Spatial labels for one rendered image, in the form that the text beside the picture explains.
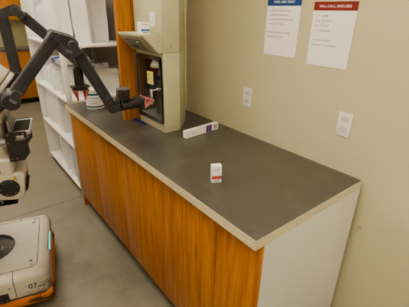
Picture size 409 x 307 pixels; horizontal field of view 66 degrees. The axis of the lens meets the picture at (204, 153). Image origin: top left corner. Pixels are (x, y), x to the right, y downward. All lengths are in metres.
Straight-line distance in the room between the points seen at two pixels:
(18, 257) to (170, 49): 1.51
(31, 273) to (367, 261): 1.79
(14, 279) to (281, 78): 1.83
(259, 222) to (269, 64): 0.96
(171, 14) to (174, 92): 0.43
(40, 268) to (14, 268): 0.14
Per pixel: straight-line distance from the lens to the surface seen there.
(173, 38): 1.89
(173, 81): 1.91
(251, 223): 1.16
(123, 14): 2.15
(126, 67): 2.17
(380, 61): 1.52
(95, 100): 2.52
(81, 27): 3.02
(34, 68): 1.69
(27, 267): 2.16
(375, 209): 1.67
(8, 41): 2.11
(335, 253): 1.72
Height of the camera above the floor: 1.62
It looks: 24 degrees down
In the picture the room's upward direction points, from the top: 1 degrees clockwise
